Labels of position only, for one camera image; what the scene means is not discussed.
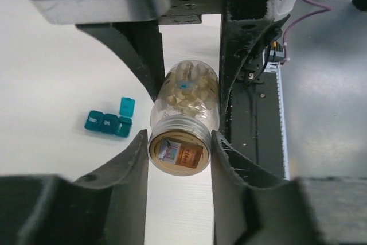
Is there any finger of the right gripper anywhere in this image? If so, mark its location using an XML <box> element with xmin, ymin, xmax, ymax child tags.
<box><xmin>76</xmin><ymin>22</ymin><xmax>165</xmax><ymax>101</ymax></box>
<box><xmin>219</xmin><ymin>0</ymin><xmax>289</xmax><ymax>139</ymax></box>

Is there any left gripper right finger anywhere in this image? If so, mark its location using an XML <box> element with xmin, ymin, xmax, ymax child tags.
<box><xmin>210</xmin><ymin>130</ymin><xmax>367</xmax><ymax>245</ymax></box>

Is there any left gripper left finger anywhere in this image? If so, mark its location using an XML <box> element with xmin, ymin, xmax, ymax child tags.
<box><xmin>1</xmin><ymin>130</ymin><xmax>149</xmax><ymax>244</ymax></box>

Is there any teal weekly pill organizer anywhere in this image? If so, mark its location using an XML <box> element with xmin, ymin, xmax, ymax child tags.
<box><xmin>84</xmin><ymin>97</ymin><xmax>135</xmax><ymax>138</ymax></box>

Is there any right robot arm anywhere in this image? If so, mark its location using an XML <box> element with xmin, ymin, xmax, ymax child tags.
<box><xmin>78</xmin><ymin>0</ymin><xmax>296</xmax><ymax>137</ymax></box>

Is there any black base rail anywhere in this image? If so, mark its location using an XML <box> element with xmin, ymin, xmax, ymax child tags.
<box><xmin>228</xmin><ymin>55</ymin><xmax>288</xmax><ymax>178</ymax></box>

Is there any grey slotted cable duct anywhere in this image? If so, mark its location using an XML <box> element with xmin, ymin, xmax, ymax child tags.
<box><xmin>276</xmin><ymin>67</ymin><xmax>290</xmax><ymax>180</ymax></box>

